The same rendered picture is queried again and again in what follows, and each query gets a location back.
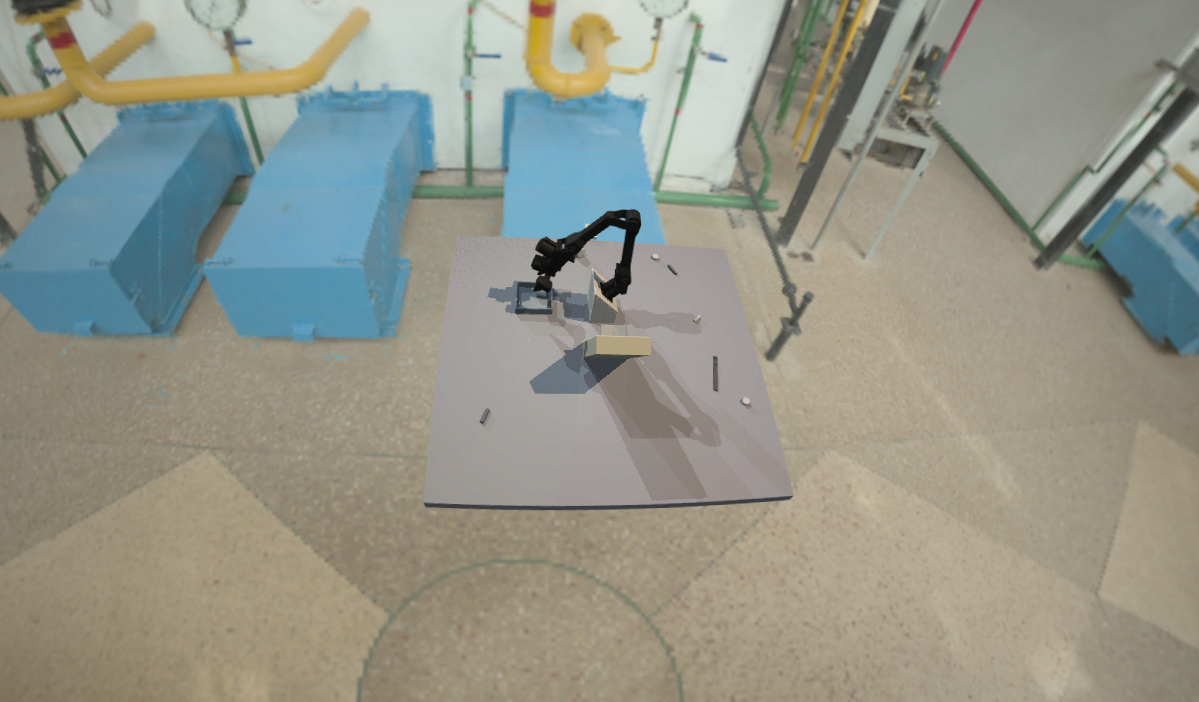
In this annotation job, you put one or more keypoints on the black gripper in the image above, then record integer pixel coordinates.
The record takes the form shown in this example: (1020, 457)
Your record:
(543, 283)

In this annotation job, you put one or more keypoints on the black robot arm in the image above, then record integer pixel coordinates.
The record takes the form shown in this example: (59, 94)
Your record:
(576, 241)

